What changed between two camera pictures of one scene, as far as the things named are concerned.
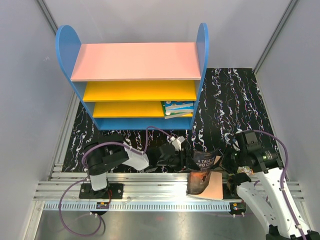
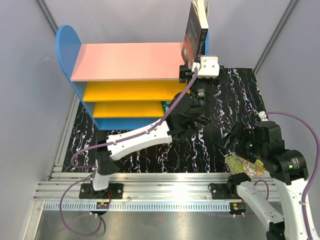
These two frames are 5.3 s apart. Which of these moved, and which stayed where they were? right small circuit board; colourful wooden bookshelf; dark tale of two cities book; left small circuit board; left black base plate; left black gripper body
Moved: left black gripper body; dark tale of two cities book
Stayed: left black base plate; left small circuit board; colourful wooden bookshelf; right small circuit board
